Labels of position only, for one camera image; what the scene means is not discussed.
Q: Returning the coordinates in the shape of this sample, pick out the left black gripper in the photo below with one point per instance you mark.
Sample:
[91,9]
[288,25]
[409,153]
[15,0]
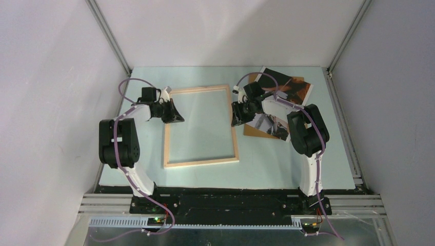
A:
[174,116]

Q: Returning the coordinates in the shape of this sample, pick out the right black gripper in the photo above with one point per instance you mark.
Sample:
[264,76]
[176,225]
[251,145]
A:
[237,117]

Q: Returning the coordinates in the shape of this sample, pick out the brown backing board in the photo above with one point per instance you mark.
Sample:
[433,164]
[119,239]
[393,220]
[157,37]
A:
[251,131]

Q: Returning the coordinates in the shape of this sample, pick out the printed photo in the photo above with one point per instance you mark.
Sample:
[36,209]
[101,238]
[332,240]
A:
[290,89]

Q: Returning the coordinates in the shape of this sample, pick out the wooden picture frame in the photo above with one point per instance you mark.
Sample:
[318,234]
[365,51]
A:
[206,136]

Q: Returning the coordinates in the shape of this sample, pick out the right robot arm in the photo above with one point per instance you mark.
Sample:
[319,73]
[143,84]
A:
[307,130]

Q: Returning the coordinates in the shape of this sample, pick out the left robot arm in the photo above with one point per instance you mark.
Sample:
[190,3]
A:
[118,144]

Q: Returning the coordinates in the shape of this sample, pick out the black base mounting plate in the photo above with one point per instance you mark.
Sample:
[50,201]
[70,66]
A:
[223,206]

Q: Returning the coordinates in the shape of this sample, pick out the right corner aluminium profile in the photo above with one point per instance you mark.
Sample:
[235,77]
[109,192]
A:
[364,7]

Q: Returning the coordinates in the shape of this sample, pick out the corner aluminium profile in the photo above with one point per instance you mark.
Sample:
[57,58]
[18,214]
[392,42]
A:
[364,7]
[109,35]

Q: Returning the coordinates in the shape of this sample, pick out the left corner aluminium profile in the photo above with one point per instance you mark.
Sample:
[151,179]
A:
[109,35]

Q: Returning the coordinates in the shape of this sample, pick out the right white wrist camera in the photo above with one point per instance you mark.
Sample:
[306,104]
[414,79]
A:
[240,93]

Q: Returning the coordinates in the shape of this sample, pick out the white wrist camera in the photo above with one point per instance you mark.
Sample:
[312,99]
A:
[165,95]
[240,93]

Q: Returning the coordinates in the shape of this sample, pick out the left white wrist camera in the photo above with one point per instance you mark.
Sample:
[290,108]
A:
[165,95]

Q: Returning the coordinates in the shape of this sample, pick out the grey slotted cable duct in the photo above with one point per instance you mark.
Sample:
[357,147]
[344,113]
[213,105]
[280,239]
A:
[152,223]

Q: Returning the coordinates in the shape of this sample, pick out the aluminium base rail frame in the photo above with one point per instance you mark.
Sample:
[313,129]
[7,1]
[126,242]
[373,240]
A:
[358,218]

